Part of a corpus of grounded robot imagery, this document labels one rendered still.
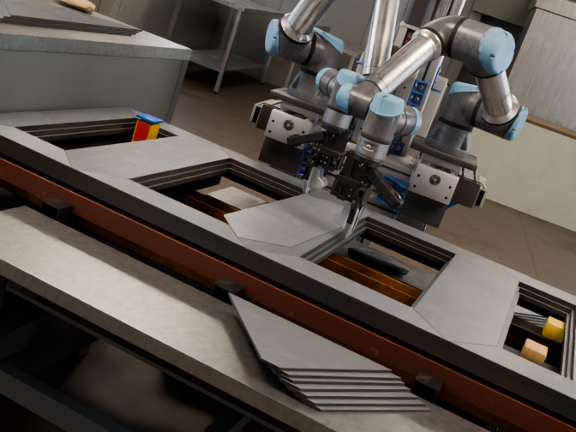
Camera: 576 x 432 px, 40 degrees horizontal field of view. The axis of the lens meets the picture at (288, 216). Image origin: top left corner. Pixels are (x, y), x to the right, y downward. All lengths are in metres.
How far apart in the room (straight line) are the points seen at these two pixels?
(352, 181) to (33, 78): 0.90
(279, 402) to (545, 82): 8.08
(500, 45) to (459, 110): 0.46
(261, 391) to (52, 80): 1.24
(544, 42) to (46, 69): 7.46
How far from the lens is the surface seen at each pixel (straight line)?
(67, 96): 2.37
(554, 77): 9.23
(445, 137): 2.62
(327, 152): 2.16
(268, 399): 1.34
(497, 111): 2.49
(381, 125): 1.86
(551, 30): 9.22
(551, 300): 2.19
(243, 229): 1.74
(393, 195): 1.88
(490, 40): 2.20
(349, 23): 10.83
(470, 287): 1.95
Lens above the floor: 1.39
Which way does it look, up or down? 16 degrees down
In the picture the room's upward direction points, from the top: 19 degrees clockwise
